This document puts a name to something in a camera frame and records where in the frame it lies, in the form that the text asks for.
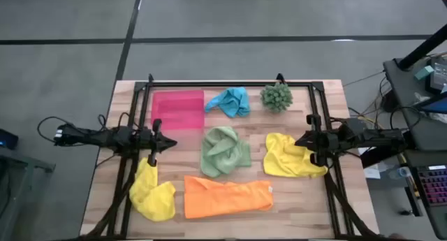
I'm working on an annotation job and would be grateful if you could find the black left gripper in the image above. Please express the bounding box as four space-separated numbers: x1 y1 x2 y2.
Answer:
138 118 178 167

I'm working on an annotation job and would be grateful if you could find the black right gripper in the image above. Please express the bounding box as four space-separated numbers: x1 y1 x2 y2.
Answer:
295 114 340 167

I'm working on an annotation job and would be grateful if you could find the yellow microfiber towel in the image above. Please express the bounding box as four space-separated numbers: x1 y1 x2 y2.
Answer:
129 156 177 222
263 132 329 179

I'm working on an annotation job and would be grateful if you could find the green microfiber towel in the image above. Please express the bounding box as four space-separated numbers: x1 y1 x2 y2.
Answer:
200 126 252 179

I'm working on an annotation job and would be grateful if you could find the orange microfiber towel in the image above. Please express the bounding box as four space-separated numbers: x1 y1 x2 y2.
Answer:
184 175 274 220

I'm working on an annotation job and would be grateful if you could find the blue microfiber towel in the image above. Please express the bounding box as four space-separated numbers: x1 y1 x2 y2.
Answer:
204 87 251 119

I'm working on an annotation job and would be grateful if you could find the pink translucent plastic tray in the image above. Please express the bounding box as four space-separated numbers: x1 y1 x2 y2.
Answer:
150 89 205 131

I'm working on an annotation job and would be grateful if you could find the green artificial potted plant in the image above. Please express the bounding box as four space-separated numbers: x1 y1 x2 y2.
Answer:
260 81 294 113

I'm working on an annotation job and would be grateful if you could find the white paper sheet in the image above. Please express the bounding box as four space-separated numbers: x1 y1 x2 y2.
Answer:
358 138 383 180

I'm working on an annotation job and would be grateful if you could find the clear plastic water bottle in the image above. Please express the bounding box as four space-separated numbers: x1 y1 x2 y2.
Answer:
387 166 413 181

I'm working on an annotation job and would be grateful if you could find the dark computer desk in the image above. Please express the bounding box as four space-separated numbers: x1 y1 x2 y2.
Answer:
401 149 447 240

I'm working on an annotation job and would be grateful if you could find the grey side desk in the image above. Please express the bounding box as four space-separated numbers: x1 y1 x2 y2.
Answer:
383 57 447 153

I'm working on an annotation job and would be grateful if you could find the tablet with blue screen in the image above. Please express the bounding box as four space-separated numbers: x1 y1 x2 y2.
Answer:
409 90 447 115

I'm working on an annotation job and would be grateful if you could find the backlit computer keyboard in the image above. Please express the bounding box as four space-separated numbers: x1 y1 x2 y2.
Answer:
416 164 447 207

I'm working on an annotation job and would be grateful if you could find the small teal box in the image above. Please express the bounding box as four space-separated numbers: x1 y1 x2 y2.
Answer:
413 65 435 82

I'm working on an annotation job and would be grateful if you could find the grey metal shelf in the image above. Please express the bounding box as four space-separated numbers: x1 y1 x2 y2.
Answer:
0 145 57 241

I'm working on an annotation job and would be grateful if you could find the black slanted pole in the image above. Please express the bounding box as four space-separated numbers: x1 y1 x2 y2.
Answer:
397 23 447 71

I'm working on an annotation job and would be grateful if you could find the black electronic device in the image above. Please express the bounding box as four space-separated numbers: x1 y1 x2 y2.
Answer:
428 56 447 94

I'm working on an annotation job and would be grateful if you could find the dark device with blue light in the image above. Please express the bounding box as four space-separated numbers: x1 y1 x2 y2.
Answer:
0 128 20 151

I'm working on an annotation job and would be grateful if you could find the black aluminium rig frame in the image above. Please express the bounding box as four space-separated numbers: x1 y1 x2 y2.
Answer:
80 73 385 241

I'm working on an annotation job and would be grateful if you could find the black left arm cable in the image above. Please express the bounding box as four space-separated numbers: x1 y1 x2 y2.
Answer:
36 115 73 148

